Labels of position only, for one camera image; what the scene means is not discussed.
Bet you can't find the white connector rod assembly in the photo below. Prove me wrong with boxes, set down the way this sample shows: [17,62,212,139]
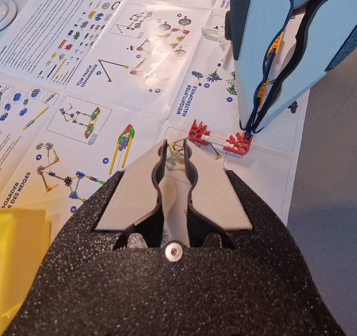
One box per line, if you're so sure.
[201,25,232,63]

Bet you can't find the red toy connector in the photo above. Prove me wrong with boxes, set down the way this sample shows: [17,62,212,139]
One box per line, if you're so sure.
[224,132,254,156]
[188,120,210,147]

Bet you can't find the printed instruction sheet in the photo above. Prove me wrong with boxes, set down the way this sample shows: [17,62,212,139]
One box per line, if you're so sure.
[0,0,311,247]

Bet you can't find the yellow divided parts bin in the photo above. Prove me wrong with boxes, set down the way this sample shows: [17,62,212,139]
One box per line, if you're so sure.
[0,208,51,320]

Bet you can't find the blue rod orange connector assembly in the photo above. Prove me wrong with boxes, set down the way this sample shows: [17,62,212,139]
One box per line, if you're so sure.
[245,31,284,140]

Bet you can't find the white metal stand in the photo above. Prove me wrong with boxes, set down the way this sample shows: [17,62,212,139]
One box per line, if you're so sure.
[0,0,18,31]

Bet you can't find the white toy rod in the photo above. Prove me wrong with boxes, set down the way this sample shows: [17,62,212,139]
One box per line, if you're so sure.
[203,135,232,147]

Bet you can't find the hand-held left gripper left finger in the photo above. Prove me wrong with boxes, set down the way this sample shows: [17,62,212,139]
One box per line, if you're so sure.
[93,139,168,233]

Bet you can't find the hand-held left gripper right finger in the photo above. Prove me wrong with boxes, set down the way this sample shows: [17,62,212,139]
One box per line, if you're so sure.
[183,139,253,232]

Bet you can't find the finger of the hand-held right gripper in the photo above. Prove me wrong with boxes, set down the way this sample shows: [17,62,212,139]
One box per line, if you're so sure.
[252,0,357,134]
[234,0,294,131]

